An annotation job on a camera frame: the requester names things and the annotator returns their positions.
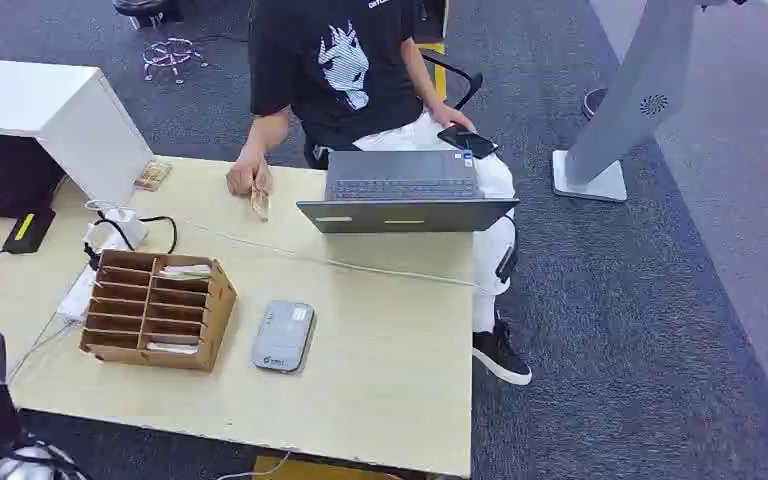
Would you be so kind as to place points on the cards in wooden slot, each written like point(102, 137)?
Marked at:
point(172, 346)
point(186, 270)

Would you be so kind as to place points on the black office chair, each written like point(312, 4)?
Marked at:
point(467, 83)

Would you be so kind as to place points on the white cabinet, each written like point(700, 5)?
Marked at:
point(59, 112)

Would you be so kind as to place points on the chrome chair base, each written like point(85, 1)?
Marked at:
point(170, 56)

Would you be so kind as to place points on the yellow box under desk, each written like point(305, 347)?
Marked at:
point(311, 470)

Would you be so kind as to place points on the black chair seat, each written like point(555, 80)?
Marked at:
point(145, 10)

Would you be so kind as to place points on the black device with yellow label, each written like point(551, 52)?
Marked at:
point(29, 230)

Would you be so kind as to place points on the loose stack of cards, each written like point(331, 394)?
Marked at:
point(153, 175)

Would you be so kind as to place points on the person's left hand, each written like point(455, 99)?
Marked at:
point(450, 116)

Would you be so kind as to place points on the dark round base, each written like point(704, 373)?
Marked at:
point(592, 102)

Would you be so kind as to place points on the wooden card box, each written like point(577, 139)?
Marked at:
point(159, 311)

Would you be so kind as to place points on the black monitor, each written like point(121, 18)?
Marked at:
point(3, 175)

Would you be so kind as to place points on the stack of cards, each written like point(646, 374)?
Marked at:
point(153, 175)
point(261, 202)

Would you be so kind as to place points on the grey card reader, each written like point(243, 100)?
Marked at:
point(283, 336)

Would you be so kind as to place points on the person's right hand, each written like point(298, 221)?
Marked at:
point(246, 173)

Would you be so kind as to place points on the grey laptop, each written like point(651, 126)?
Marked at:
point(400, 192)

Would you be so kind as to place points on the white power adapter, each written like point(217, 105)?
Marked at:
point(122, 225)

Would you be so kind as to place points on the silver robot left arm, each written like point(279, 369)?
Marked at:
point(29, 467)

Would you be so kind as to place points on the white power strip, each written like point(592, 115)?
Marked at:
point(78, 295)

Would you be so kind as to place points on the white standing kiosk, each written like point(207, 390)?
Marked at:
point(629, 99)

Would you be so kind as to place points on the person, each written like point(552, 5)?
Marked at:
point(338, 73)

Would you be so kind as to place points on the black smartphone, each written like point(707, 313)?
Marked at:
point(467, 141)

